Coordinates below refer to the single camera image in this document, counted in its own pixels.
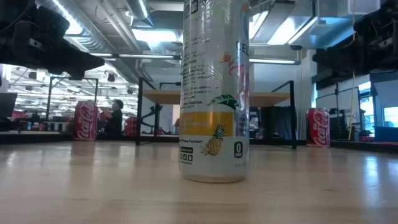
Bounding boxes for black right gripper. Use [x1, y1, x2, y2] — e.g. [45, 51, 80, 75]
[312, 0, 398, 74]

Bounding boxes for silver ceiling pipe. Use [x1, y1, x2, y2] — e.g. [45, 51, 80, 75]
[126, 0, 155, 27]

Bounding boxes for black metal rack frame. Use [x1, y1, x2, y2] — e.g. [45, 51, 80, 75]
[45, 76, 100, 122]

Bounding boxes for wooden shelf black metal legs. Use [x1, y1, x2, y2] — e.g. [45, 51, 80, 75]
[136, 77, 297, 150]

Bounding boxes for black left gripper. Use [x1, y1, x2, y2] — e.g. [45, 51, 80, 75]
[0, 0, 105, 81]

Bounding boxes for person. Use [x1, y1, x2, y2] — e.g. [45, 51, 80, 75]
[104, 98, 124, 136]

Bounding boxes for black aluminium table frame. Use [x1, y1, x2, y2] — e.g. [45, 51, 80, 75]
[0, 130, 398, 154]

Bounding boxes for red Coca-Cola can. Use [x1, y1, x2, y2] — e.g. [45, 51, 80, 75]
[306, 107, 331, 147]
[73, 100, 99, 141]

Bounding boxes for black monitor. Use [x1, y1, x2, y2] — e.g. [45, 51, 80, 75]
[0, 92, 18, 119]

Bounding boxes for blue storage bin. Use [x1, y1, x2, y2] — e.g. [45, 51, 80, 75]
[374, 126, 398, 143]

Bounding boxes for black wire crate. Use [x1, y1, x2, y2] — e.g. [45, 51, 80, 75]
[329, 108, 349, 141]

